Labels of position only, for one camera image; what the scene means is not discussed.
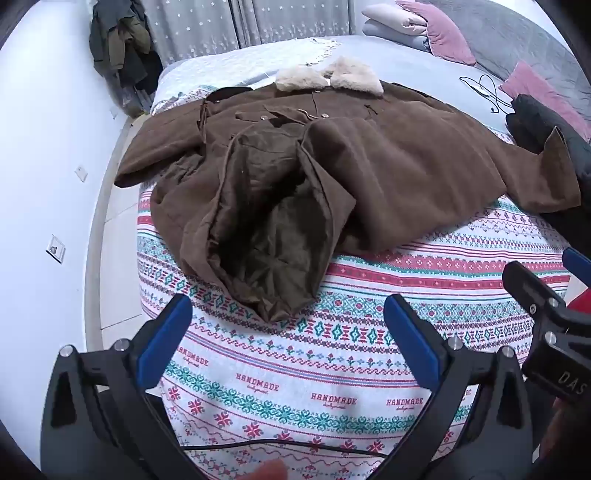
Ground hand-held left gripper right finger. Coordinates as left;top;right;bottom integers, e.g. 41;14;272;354
383;294;537;480

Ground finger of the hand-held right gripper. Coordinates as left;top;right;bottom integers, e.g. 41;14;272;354
562;248;591;283
502;260;583;344

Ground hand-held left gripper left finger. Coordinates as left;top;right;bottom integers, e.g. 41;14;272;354
41;293;204;480

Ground brown coat with fur collar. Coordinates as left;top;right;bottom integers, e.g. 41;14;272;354
113;56;581;323

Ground hanging dark clothes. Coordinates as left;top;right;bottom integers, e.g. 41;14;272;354
89;0;163;118

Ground person's left hand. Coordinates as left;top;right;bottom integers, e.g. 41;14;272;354
254;459;290;480

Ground patterned knit blanket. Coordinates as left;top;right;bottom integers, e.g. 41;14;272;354
136;182;578;480

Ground black garment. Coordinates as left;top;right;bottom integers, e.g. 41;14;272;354
505;93;591;252

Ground pink pillow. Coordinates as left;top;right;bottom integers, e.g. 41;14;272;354
499;61;591;141
396;0;477;66

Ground grey padded headboard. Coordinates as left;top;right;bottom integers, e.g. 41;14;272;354
429;0;591;107

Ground bed with grey-blue sheet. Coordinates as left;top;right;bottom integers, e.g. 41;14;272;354
150;34;532;139

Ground grey-blue pillow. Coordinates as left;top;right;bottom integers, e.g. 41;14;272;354
361;23;432;54

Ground light blue checked fringed blanket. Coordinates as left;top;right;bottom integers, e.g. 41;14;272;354
151;38;343;116

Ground beige pillow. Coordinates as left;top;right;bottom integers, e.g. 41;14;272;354
361;4;435;40

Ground grey patterned curtain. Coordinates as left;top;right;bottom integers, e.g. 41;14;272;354
139;0;370;65

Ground thin black cable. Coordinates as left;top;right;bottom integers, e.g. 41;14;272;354
179;438;393;459

